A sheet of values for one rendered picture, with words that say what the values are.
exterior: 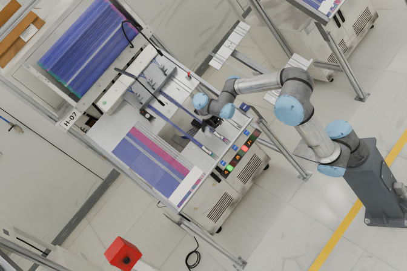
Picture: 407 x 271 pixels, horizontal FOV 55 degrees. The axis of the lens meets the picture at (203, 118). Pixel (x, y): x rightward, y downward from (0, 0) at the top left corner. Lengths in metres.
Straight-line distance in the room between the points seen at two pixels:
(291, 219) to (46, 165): 2.34
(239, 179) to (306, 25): 1.18
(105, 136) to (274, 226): 1.24
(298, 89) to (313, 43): 1.47
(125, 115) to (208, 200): 0.83
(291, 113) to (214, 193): 1.34
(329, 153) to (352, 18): 1.70
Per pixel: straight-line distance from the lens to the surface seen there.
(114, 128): 2.35
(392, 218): 2.44
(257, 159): 2.85
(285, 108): 1.49
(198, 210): 2.70
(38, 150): 3.91
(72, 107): 2.26
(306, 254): 2.55
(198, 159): 2.23
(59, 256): 3.06
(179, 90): 2.34
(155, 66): 2.35
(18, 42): 2.51
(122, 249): 2.32
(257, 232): 2.77
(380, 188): 2.14
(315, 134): 1.64
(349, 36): 3.26
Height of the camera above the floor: 2.15
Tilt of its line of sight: 34 degrees down
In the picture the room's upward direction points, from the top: 44 degrees counter-clockwise
